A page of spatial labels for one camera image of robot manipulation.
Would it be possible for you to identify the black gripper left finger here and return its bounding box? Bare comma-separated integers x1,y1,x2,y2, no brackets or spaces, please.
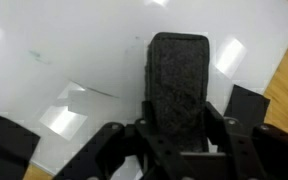
52,100,192,180

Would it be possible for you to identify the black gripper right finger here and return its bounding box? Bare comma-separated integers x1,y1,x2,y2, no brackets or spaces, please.
203,101,288,180

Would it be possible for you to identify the dark grey felt duster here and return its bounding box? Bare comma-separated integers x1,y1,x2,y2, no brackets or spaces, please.
145,32,211,153

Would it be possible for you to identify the white whiteboard sheet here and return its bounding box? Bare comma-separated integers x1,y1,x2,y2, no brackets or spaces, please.
0,0,288,178

